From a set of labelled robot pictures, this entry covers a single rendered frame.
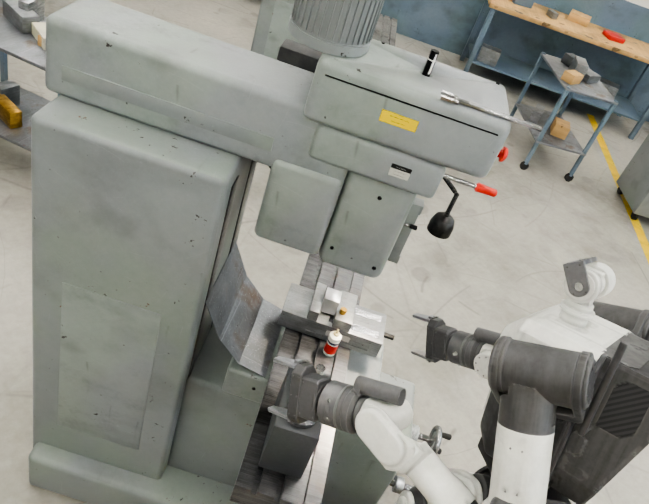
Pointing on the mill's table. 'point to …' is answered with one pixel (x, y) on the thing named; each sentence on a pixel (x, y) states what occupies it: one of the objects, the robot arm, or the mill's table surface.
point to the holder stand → (289, 439)
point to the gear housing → (376, 161)
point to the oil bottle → (332, 343)
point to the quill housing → (365, 225)
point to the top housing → (411, 107)
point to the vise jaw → (346, 312)
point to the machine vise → (374, 327)
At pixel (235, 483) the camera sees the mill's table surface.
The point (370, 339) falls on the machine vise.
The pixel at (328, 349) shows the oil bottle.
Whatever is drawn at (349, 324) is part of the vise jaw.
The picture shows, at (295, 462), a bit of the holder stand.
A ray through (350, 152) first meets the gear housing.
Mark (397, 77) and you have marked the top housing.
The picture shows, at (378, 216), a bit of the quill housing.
